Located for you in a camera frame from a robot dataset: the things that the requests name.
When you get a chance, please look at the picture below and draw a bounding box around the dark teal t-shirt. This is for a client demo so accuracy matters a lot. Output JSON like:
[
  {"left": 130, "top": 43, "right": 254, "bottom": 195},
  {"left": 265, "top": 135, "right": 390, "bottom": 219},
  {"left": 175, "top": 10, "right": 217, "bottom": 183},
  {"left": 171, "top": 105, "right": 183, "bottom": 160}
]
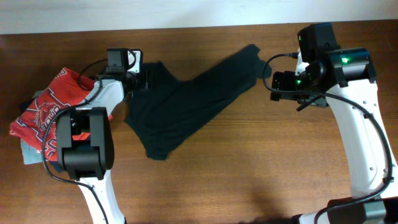
[{"left": 125, "top": 44, "right": 272, "bottom": 161}]

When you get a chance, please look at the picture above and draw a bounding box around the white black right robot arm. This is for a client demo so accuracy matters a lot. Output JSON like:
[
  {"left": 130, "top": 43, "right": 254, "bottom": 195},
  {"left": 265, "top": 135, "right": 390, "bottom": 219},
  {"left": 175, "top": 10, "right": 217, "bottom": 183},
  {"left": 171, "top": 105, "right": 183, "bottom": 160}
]
[{"left": 267, "top": 22, "right": 397, "bottom": 224}]

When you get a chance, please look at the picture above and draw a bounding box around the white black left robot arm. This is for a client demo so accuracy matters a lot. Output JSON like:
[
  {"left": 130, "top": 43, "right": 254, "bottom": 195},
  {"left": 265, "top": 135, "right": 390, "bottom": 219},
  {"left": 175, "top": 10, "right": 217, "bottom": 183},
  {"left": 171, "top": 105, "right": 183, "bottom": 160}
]
[{"left": 55, "top": 70, "right": 153, "bottom": 223}]

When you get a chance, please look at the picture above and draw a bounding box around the red folded printed shirt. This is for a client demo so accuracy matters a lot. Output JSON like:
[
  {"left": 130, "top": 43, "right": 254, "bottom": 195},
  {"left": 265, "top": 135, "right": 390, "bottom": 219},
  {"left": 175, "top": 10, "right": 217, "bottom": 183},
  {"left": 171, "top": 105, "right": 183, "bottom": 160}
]
[{"left": 9, "top": 67, "right": 95, "bottom": 153}]

